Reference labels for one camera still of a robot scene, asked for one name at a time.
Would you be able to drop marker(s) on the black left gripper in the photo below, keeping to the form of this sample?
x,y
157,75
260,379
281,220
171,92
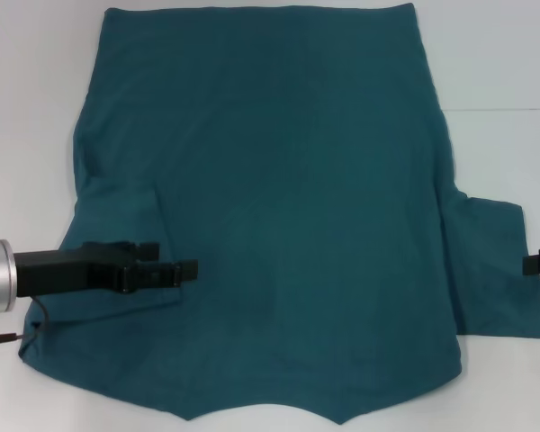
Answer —
x,y
63,272

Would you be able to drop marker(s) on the teal blue t-shirt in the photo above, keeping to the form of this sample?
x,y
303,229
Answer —
x,y
297,180

